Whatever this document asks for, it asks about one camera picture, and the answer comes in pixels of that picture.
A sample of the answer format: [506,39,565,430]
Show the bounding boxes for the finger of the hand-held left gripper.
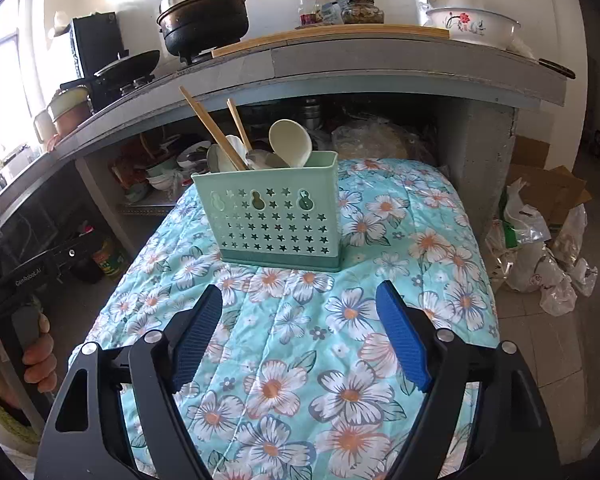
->
[50,234,92,273]

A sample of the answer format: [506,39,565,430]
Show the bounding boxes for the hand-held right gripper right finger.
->
[375,280,563,480]

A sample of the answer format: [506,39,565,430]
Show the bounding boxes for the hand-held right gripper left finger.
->
[34,284,224,480]

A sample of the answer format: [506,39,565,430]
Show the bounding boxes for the green plastic utensil holder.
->
[191,151,340,274]

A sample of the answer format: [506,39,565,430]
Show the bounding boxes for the wooden chopstick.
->
[226,100,248,153]
[179,86,243,171]
[230,99,254,153]
[185,89,249,171]

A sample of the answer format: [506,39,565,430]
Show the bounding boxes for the white plastic spoon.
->
[219,135,252,172]

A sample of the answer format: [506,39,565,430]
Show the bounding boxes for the person's left hand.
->
[0,310,56,411]

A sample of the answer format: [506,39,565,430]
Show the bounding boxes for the yellow oil jug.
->
[92,237,127,280]

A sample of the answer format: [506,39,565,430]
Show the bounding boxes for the metal shelf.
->
[117,199,181,217]

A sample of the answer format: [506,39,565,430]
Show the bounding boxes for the floral quilted blanket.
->
[70,157,501,480]

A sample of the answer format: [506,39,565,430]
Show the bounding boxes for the pile of bowls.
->
[144,144,194,204]

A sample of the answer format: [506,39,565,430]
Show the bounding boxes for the cream kettle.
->
[32,110,57,144]

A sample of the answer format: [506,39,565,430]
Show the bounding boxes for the brown cooking pot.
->
[47,86,94,137]

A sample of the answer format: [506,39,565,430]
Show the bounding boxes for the pile of plastic bags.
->
[484,177,600,317]

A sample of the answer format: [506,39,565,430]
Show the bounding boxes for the window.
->
[0,0,32,182]

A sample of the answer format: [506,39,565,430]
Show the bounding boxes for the black gas stove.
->
[82,52,216,111]

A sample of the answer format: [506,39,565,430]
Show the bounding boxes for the black wok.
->
[60,50,162,92]

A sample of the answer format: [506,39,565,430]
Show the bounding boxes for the plastic bag of food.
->
[330,119,432,162]

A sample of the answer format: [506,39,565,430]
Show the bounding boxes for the cardboard box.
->
[507,139,594,241]

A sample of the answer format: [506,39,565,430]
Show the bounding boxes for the black splash panel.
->
[70,11,124,77]

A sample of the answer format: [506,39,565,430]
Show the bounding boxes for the cream plastic spoon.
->
[268,119,313,169]

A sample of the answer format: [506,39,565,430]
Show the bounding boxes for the stacked steel containers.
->
[300,97,326,131]

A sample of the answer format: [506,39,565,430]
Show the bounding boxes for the black cooking pot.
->
[157,0,257,57]

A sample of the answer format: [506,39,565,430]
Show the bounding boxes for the grey concrete counter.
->
[0,24,570,242]

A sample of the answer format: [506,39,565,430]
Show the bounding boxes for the wooden cutting board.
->
[211,24,451,59]

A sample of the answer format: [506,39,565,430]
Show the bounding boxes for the dark kitchen knife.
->
[537,57,577,80]

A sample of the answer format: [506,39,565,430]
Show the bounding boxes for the floral enamel basin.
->
[424,7,523,51]

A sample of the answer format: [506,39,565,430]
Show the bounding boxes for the glass pickle jar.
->
[341,0,385,25]

